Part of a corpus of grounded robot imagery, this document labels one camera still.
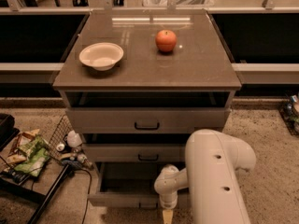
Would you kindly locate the grey drawer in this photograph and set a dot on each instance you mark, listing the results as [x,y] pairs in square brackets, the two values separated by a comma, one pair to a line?
[135,152]
[146,185]
[145,120]

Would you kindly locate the black metal stand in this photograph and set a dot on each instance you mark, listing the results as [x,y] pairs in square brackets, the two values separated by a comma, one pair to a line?
[42,200]

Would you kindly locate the brown snack bag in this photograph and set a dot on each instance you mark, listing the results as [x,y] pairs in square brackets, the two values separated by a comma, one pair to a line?
[16,154]

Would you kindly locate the red apple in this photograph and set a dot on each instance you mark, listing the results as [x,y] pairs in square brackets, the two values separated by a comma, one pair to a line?
[165,40]

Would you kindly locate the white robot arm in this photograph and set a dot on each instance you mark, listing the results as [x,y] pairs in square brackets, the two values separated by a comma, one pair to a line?
[211,160]

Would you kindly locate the grey drawer cabinet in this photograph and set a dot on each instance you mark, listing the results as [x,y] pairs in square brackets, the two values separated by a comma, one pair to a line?
[196,74]

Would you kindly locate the right wire basket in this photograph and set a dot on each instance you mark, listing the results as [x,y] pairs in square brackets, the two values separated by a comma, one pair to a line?
[289,111]

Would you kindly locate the black box at left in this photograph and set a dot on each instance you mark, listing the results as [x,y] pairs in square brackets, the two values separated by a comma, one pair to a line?
[7,129]

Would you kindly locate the wire basket with items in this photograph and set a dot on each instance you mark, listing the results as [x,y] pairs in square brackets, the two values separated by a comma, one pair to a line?
[65,146]

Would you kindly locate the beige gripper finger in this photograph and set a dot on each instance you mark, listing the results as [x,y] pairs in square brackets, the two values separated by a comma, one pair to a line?
[167,216]

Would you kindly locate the white bowl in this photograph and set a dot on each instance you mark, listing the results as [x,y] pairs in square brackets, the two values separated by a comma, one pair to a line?
[101,56]

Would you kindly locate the green snack bag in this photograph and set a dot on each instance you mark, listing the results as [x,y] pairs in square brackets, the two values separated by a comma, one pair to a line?
[37,155]

